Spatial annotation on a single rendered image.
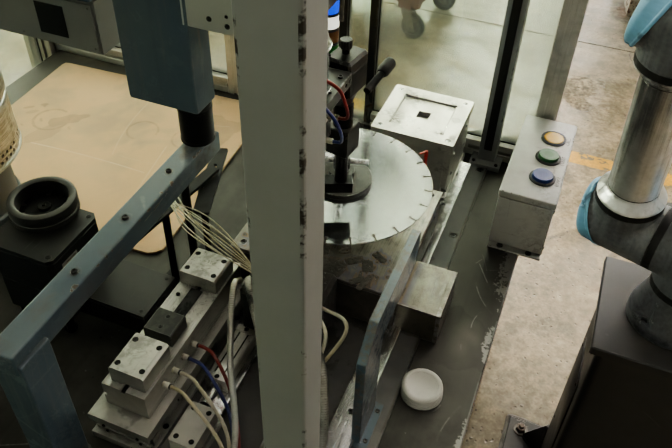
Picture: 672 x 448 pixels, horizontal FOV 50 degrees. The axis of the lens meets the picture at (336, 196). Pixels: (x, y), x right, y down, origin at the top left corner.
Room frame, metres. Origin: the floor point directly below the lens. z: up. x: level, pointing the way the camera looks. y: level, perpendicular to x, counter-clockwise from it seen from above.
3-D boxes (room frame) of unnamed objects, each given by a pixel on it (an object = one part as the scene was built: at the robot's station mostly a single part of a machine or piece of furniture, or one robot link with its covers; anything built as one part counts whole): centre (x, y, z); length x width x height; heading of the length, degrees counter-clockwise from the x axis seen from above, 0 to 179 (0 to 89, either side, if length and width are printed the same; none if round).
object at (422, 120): (1.30, -0.18, 0.82); 0.18 x 0.18 x 0.15; 69
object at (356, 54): (0.93, -0.01, 1.17); 0.06 x 0.05 x 0.20; 150
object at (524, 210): (1.17, -0.41, 0.82); 0.28 x 0.11 x 0.15; 159
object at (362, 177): (1.01, -0.01, 0.96); 0.11 x 0.11 x 0.03
